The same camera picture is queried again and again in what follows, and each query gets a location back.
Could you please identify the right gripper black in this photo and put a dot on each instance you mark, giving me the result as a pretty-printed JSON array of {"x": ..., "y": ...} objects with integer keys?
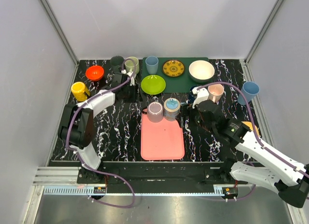
[{"x": 185, "y": 109}]

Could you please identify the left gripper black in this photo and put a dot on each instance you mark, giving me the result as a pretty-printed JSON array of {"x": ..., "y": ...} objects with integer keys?
[{"x": 132, "y": 91}]

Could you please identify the navy blue mug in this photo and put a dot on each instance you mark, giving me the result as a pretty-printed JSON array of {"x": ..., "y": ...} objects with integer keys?
[{"x": 191, "y": 96}]

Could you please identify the light blue mug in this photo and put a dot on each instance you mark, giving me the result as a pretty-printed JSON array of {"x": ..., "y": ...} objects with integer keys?
[{"x": 172, "y": 108}]

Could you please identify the light green mug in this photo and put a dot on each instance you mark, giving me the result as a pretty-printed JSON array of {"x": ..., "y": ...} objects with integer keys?
[{"x": 132, "y": 64}]

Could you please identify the purple mug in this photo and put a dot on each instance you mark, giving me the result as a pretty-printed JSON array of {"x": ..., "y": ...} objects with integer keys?
[{"x": 155, "y": 112}]

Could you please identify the grey mug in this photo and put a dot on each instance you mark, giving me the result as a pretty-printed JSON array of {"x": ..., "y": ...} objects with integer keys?
[{"x": 116, "y": 63}]

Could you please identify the pink mug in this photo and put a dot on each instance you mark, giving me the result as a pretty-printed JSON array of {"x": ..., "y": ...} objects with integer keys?
[{"x": 215, "y": 92}]

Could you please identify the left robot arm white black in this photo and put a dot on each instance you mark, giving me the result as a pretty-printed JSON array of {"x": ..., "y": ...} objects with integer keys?
[{"x": 76, "y": 127}]

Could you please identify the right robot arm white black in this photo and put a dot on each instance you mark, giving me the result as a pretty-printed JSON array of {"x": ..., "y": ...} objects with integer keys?
[{"x": 287, "y": 178}]

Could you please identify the yellow mug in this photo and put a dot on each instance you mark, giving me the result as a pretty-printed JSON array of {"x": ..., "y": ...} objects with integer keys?
[{"x": 80, "y": 91}]

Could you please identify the dark green mat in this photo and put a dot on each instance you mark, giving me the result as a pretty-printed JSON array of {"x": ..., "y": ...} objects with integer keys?
[{"x": 181, "y": 84}]

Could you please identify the lime green plate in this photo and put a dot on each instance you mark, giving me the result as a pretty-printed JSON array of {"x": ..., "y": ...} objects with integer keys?
[{"x": 153, "y": 84}]

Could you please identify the blue cup on mat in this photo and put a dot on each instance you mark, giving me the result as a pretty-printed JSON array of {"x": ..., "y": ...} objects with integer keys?
[{"x": 152, "y": 64}]

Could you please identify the white bowl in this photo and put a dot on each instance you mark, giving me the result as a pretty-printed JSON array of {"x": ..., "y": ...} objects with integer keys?
[{"x": 201, "y": 71}]

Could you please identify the red bowl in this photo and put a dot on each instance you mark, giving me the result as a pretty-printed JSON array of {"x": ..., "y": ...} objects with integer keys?
[{"x": 95, "y": 73}]

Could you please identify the pink tray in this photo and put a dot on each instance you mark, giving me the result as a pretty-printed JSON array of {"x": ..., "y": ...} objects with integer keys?
[{"x": 162, "y": 140}]

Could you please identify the yellow patterned plate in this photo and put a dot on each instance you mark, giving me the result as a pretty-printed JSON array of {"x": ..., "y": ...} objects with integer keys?
[{"x": 173, "y": 68}]

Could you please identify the yellow orange bowl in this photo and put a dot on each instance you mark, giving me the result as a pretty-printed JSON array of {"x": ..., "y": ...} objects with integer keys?
[{"x": 251, "y": 127}]

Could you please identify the blue cup at right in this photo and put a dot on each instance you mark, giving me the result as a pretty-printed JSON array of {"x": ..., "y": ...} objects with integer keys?
[{"x": 249, "y": 91}]

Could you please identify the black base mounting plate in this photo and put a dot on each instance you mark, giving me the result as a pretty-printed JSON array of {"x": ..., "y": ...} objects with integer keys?
[{"x": 204, "y": 172}]

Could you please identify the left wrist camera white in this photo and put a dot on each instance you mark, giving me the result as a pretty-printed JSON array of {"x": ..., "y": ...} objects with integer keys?
[{"x": 129, "y": 77}]

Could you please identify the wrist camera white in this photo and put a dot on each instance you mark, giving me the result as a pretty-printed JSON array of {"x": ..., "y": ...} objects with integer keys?
[
  {"x": 129, "y": 77},
  {"x": 201, "y": 95}
]

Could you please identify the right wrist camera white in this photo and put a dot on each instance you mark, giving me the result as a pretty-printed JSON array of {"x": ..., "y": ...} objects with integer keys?
[{"x": 201, "y": 95}]

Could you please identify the left aluminium frame post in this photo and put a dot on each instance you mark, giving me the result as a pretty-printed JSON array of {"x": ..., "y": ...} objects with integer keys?
[{"x": 49, "y": 12}]

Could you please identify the aluminium frame post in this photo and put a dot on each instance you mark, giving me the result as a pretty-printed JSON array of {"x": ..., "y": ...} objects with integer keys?
[
  {"x": 272, "y": 15},
  {"x": 49, "y": 12}
]

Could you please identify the front aluminium rail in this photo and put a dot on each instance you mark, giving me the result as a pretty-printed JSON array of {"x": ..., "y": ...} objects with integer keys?
[{"x": 150, "y": 190}]

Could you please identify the right aluminium frame post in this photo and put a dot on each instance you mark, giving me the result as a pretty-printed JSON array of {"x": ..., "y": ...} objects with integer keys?
[{"x": 272, "y": 15}]

